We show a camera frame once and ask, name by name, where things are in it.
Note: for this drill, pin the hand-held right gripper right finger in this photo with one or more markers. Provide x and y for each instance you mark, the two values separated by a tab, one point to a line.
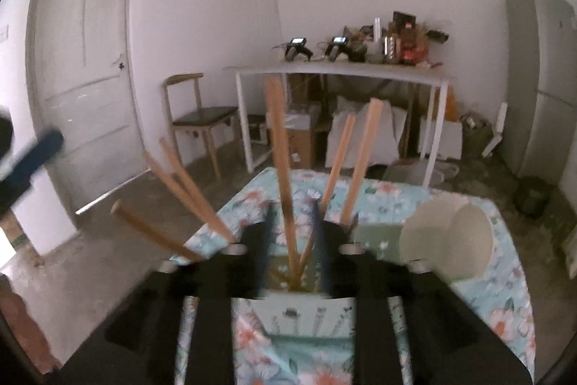
322	249

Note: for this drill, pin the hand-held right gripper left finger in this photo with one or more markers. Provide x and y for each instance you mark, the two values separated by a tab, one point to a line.
266	240

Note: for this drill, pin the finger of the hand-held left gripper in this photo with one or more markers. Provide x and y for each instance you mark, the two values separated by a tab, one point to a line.
43	149

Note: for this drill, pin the mint green utensil holder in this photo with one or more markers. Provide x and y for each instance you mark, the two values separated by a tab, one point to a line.
297	315

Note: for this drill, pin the brown cardboard box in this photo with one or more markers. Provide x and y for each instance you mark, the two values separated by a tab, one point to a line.
300	146

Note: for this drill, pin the white panel door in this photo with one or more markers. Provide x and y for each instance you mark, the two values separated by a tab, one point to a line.
85	51

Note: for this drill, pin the white sack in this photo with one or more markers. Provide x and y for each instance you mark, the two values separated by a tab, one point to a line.
360	128

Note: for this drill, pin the wooden chair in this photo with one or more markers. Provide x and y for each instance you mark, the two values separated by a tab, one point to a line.
203	114

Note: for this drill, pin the white box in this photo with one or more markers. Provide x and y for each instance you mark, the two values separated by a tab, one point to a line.
441	139

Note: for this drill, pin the white table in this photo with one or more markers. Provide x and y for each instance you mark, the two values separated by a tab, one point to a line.
342	71

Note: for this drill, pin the floral blue blanket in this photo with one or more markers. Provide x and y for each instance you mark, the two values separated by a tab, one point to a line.
496	299

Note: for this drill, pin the metal canister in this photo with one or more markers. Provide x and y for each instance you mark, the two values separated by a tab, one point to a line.
392	49

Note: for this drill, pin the dark bucket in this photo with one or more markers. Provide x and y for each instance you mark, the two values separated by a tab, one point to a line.
532	195

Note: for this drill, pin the cooking oil bottle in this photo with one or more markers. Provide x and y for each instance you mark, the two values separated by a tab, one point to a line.
408	46

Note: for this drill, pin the dark carton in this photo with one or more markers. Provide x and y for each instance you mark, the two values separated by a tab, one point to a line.
403	19

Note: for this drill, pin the grey refrigerator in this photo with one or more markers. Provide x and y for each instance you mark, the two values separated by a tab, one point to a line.
536	87

